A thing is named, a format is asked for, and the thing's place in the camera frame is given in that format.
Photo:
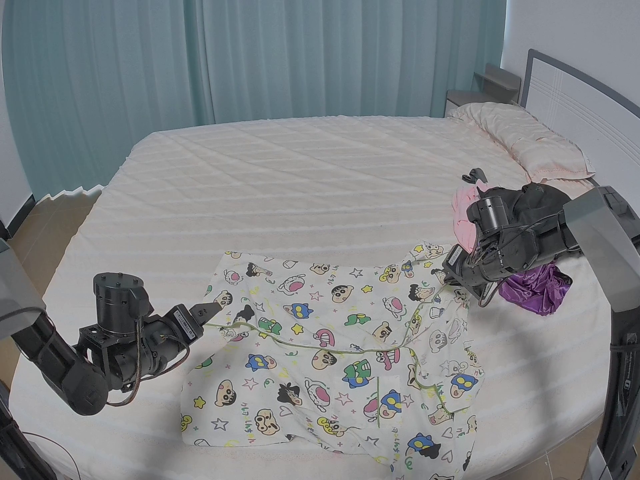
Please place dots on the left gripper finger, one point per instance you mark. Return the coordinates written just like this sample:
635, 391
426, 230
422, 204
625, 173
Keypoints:
205, 313

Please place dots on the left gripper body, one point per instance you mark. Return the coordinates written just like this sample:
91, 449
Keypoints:
165, 338

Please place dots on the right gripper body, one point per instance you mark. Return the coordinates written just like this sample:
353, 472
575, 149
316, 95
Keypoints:
467, 273

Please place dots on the white printed pyjama top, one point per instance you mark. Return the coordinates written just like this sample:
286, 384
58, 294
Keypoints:
325, 358

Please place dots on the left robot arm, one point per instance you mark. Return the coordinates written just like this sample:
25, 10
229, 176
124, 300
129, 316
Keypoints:
75, 373

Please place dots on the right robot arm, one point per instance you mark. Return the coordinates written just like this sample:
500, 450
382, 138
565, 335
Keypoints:
595, 238

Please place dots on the bed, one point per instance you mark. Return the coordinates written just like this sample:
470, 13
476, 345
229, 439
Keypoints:
280, 193

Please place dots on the pink garment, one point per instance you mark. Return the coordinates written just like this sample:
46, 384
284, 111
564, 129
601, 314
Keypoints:
462, 213

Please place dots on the purple garment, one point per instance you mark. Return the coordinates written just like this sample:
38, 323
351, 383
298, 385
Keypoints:
537, 288

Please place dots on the black garment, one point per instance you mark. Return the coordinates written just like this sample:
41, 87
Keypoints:
537, 200

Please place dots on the cream pillow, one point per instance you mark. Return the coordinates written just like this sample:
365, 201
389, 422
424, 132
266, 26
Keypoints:
530, 140

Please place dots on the grey bedside table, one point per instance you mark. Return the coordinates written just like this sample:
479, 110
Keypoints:
492, 85

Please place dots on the blue-green curtain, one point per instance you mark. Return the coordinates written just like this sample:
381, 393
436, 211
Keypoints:
100, 68
325, 43

